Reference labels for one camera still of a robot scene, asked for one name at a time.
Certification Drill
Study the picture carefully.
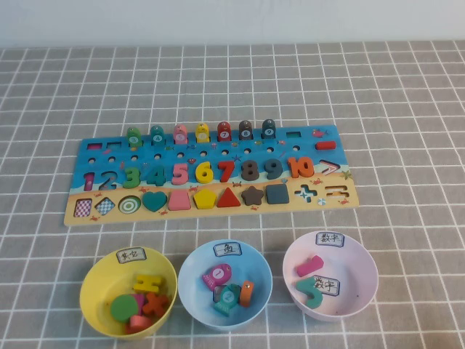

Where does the green wooden number three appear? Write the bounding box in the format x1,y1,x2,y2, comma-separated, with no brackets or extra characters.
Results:
122,165,143,190

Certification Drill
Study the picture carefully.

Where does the colourful wooden puzzle board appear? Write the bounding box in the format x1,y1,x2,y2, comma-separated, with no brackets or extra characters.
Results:
63,124,360,228

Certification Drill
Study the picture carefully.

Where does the light blue plastic bowl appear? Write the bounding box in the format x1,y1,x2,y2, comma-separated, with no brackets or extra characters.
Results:
177,238,273,332

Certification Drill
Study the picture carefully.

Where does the green number five piece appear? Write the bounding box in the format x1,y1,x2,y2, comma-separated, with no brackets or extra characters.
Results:
294,278,324,309

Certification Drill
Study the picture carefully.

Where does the pale pink plastic bowl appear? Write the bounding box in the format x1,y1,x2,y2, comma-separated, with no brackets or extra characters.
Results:
282,230,380,324

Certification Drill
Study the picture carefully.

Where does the salmon red wooden piece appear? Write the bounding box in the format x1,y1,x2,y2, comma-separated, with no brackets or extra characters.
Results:
125,314,153,334

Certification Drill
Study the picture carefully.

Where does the yellow plastic bowl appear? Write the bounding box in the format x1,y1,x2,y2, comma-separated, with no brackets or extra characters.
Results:
78,246,179,340

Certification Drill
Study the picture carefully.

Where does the red wooden number seven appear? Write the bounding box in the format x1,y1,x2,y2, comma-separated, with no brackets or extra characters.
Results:
217,160,237,183

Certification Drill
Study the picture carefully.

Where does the brown wooden number eight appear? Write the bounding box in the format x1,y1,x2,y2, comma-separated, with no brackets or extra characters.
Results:
241,159,262,182

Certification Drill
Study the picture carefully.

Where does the red wooden triangle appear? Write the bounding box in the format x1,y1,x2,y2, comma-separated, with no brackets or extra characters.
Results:
217,186,243,208

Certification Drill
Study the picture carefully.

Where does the brown wooden star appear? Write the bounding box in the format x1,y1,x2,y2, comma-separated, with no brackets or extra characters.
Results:
240,184,265,207

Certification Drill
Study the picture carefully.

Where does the yellow wooden number six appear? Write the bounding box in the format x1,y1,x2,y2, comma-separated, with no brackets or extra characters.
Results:
194,161,215,185

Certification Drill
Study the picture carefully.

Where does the yellow wooden pentagon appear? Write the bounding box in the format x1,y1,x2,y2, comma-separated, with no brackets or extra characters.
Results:
192,188,218,210

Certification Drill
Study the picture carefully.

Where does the red fish peg seven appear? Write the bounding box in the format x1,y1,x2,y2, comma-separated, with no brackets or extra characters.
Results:
217,120,233,143

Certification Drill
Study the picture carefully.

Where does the brown fish peg eight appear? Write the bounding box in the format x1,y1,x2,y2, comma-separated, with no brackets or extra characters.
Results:
238,119,254,141

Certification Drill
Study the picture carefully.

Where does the dark grey wooden number nine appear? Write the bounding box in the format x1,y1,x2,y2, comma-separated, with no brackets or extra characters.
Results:
264,159,284,181

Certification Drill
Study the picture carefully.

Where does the dark grey wooden square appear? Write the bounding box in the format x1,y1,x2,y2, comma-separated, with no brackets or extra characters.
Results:
265,183,290,205

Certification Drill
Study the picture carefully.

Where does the yellow fish peg six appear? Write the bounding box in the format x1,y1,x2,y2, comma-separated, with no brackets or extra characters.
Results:
195,122,211,144

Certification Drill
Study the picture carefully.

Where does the pink wooden number five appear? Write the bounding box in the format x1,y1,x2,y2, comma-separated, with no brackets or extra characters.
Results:
171,162,193,185

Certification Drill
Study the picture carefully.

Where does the dark blue fish peg nine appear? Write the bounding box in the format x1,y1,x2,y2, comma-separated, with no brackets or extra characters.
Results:
261,118,278,140

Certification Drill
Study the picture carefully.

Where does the pink wooden trapezoid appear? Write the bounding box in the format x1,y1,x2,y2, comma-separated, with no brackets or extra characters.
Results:
167,189,192,212

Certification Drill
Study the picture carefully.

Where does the orange wooden number ten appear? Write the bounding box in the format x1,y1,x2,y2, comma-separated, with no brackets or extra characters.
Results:
286,156,315,179

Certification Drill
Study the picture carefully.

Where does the pink fish peg five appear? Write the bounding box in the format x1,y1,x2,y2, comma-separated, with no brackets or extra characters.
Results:
172,123,189,145

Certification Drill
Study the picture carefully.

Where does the teal wooden number four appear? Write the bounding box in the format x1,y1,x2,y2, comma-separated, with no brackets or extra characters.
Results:
146,164,167,187

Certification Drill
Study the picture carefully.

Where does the white handwritten paper label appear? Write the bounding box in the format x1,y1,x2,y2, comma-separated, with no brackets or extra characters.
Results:
116,246,148,265
315,231,345,247
311,275,341,296
213,242,243,257

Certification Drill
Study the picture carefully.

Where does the teal wooden heart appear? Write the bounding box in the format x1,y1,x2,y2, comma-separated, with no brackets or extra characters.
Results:
141,190,169,213

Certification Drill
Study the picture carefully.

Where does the teal fish peg four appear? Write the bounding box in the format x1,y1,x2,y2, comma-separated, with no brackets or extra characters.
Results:
149,124,167,147

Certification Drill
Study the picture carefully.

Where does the magenta wooden fish one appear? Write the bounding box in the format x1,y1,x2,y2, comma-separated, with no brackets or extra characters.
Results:
201,263,233,292

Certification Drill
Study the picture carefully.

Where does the green fish peg three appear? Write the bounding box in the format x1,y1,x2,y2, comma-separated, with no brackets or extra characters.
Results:
126,126,144,148

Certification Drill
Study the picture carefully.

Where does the magenta wooden number one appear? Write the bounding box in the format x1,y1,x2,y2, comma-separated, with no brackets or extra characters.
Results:
296,254,325,277

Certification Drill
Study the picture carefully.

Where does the orange wooden fish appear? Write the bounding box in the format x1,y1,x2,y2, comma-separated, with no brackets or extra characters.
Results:
238,279,254,308

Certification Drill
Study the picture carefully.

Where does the teal wooden fish two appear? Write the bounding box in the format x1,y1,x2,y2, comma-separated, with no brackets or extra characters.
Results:
213,283,243,318

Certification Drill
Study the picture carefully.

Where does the yellow wooden equals sign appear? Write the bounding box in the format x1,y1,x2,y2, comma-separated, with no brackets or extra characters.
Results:
132,274,165,294

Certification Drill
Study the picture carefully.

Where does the orange wooden cross sign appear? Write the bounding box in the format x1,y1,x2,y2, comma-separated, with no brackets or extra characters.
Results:
141,292,170,316

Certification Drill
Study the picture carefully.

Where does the green wooden circle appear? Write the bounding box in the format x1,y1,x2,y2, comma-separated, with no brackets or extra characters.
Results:
110,294,141,324

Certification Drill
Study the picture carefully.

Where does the grey checked tablecloth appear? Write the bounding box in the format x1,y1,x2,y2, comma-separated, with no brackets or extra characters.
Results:
0,39,465,349

